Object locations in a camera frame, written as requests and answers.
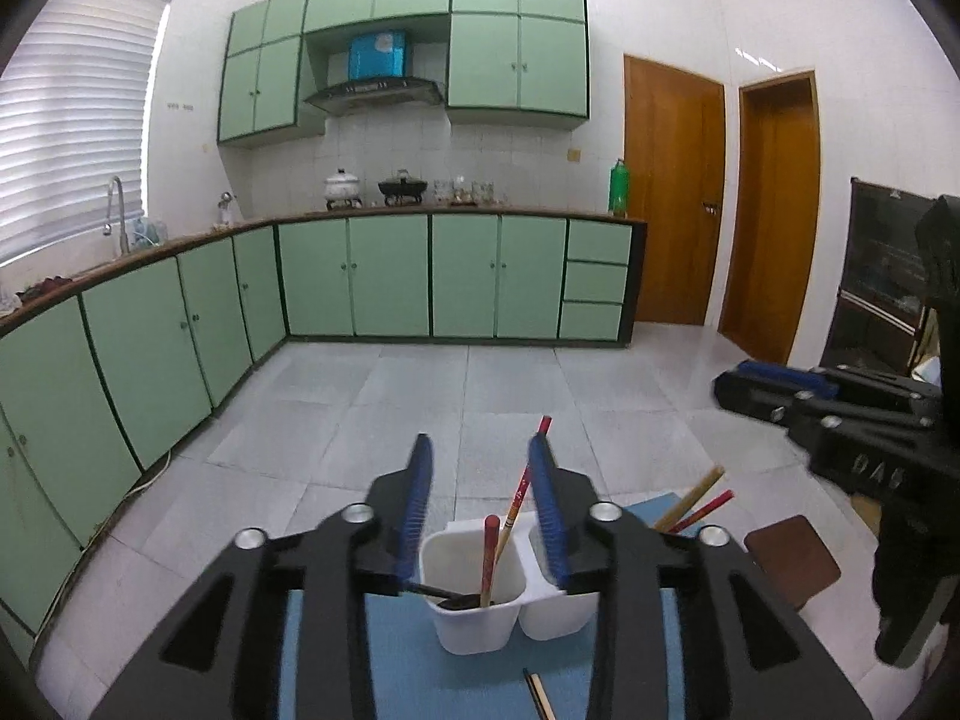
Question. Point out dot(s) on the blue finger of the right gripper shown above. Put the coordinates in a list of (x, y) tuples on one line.
[(813, 382)]

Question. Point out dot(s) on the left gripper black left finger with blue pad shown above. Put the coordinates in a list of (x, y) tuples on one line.
[(276, 627)]

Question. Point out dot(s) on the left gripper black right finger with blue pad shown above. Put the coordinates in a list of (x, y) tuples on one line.
[(686, 627)]

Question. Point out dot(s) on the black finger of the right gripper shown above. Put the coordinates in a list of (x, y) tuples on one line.
[(755, 397)]

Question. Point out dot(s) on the plain bamboo chopstick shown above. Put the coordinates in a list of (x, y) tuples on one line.
[(686, 504), (544, 697)]

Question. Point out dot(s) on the red-ended bamboo chopstick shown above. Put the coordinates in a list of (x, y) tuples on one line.
[(491, 538), (511, 516), (700, 514)]

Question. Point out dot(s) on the black plastic spoon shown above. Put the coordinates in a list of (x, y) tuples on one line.
[(447, 600)]

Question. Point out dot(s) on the green lower kitchen cabinets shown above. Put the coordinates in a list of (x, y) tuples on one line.
[(103, 376)]

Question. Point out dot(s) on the green kitchen cabinets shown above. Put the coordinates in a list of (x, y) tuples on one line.
[(103, 376), (514, 61)]

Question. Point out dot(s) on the green upper kitchen cabinets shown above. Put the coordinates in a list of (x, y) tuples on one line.
[(514, 61)]

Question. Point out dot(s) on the dark glass cabinet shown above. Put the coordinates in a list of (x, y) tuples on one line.
[(879, 317)]

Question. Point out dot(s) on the brown stool seat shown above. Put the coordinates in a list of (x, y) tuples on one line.
[(795, 559)]

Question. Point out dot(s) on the blue table cloth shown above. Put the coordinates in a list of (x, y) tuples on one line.
[(414, 677)]

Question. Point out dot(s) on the brown wooden door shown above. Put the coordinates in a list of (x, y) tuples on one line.
[(776, 215), (675, 151)]

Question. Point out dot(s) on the white two-compartment utensil holder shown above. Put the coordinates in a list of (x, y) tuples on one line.
[(522, 593)]

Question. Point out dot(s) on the green bottle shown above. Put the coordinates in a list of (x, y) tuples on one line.
[(618, 188)]

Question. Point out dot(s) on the glass jars on counter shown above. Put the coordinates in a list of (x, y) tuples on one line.
[(460, 192)]

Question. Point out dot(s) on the black wok with lid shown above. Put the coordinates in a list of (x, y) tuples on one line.
[(403, 189)]

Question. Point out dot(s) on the chrome sink faucet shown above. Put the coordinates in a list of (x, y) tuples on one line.
[(115, 224)]

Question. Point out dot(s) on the white cooking pot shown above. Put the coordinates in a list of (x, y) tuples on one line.
[(342, 191)]

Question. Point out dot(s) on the black range hood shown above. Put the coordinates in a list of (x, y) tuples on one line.
[(382, 91)]

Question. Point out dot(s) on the white window blinds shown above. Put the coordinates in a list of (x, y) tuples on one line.
[(76, 102)]

